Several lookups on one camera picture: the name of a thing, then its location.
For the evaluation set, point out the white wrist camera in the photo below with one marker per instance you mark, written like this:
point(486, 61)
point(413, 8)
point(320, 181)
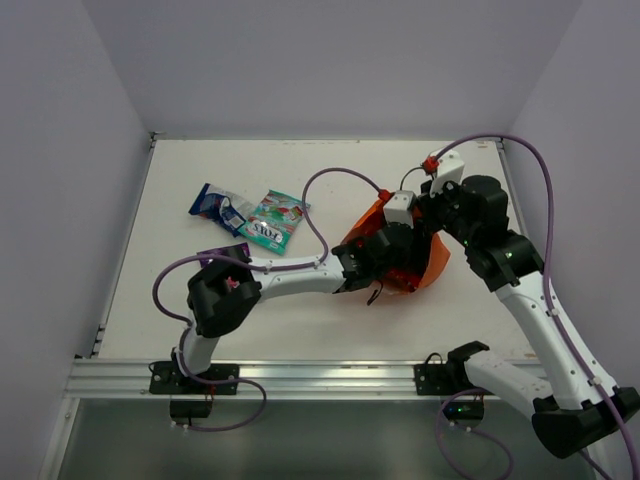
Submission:
point(399, 208)
point(448, 167)

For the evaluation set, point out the purple Fox's candy packet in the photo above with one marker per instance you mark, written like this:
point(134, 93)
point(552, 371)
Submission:
point(207, 256)

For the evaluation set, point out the orange paper bag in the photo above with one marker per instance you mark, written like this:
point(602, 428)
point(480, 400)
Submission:
point(430, 250)

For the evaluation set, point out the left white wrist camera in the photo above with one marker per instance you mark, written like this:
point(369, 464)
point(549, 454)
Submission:
point(399, 208)

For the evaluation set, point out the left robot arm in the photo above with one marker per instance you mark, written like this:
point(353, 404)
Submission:
point(222, 295)

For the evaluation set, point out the red snack packet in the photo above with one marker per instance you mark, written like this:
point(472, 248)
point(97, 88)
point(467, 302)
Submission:
point(399, 281)

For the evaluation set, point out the green Fox's candy packet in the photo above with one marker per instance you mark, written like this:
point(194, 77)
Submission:
point(273, 221)

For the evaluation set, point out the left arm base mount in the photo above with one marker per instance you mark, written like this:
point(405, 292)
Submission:
point(190, 399)

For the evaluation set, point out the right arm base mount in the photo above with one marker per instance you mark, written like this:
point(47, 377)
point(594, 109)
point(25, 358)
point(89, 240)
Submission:
point(435, 377)

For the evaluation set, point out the blue snack packet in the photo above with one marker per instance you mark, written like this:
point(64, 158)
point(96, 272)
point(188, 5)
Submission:
point(226, 209)

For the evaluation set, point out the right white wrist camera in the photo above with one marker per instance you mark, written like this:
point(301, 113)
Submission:
point(448, 167)

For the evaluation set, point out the aluminium rail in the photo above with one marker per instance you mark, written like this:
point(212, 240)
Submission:
point(297, 380)

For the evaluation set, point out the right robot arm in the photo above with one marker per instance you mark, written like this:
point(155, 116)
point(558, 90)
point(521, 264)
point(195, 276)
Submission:
point(579, 402)

